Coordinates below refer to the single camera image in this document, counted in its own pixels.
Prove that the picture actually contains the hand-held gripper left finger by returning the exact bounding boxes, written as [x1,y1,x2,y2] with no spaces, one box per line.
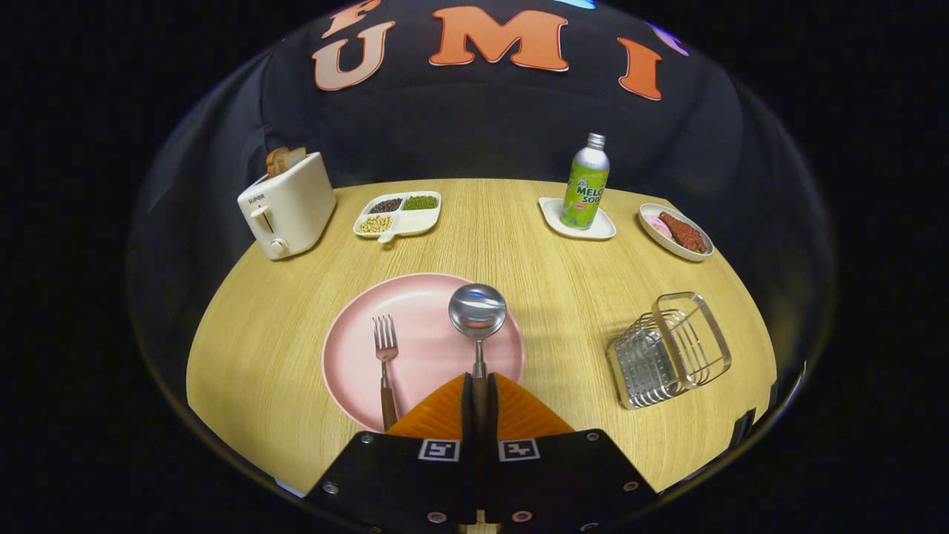
[304,373,479,534]

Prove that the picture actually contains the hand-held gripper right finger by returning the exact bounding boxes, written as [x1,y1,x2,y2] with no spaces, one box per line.
[482,373,659,534]

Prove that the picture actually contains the metal fork with wooden handle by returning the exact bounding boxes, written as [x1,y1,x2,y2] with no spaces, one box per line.
[372,315,400,432]

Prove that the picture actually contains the metal spoon with wooden handle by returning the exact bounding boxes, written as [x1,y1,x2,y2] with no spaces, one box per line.
[448,283,508,438]

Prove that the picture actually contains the pink round plate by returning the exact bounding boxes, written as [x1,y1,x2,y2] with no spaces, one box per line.
[321,273,526,434]

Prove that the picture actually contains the white oval food plate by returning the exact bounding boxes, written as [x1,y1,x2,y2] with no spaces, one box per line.
[638,203,715,262]

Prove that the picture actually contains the white divided dish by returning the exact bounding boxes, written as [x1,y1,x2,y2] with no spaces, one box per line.
[353,191,442,244]

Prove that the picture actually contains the white square coaster tray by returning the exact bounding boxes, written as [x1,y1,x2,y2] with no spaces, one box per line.
[538,197,617,240]

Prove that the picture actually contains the brown fried meat cutlet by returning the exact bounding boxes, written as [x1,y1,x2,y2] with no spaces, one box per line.
[658,211,707,254]

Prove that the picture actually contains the white toaster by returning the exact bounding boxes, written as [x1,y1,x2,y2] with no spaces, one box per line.
[237,152,337,260]

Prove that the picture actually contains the green soda bottle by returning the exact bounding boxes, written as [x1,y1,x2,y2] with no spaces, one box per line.
[560,133,611,230]

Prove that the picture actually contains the metal wire cutlery rack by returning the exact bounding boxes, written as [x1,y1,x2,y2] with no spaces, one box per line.
[607,291,733,410]

